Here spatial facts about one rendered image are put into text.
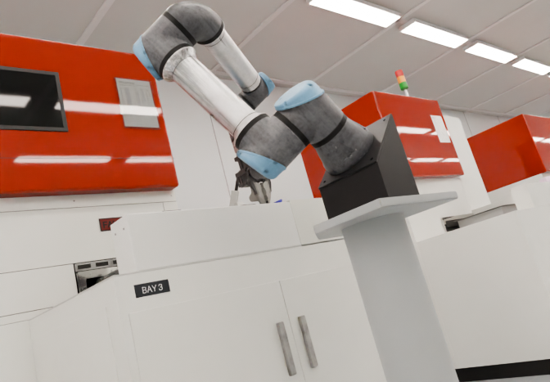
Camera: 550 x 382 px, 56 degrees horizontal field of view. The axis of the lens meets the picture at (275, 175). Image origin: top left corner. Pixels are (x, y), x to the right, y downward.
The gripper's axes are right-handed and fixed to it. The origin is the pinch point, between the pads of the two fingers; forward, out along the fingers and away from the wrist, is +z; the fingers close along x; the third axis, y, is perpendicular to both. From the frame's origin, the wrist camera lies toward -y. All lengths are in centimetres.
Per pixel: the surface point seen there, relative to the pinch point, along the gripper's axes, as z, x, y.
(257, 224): 9.3, 19.3, -13.8
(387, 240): 26, 16, -52
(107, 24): -176, -49, 147
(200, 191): -66, -122, 195
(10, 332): 16, 71, 49
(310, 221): 11.3, -2.7, -13.8
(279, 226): 11.2, 11.1, -13.8
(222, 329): 34, 41, -14
